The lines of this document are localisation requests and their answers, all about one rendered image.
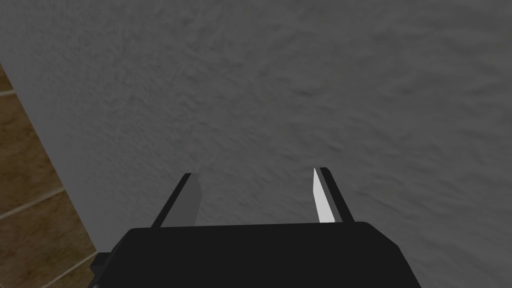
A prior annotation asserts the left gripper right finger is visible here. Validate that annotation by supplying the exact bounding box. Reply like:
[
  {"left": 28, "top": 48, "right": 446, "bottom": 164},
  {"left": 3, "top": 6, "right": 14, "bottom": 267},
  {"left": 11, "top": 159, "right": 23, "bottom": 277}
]
[{"left": 313, "top": 167, "right": 356, "bottom": 225}]

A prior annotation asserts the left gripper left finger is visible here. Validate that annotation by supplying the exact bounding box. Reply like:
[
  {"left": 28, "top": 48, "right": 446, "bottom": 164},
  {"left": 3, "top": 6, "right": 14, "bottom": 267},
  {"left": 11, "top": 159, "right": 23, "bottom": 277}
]
[{"left": 150, "top": 172, "right": 203, "bottom": 229}]

